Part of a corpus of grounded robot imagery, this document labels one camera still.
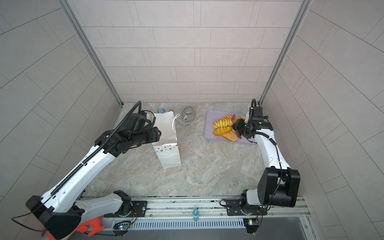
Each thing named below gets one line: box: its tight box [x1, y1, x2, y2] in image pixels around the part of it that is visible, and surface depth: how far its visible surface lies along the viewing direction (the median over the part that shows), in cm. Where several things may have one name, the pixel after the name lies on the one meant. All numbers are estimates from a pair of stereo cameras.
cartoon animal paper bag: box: [152, 111, 182, 169], surface depth 73 cm
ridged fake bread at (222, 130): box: [213, 126, 233, 136], surface depth 95 cm
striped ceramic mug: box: [182, 106, 195, 122], surface depth 104 cm
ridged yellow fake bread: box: [213, 115, 233, 129], surface depth 95 cm
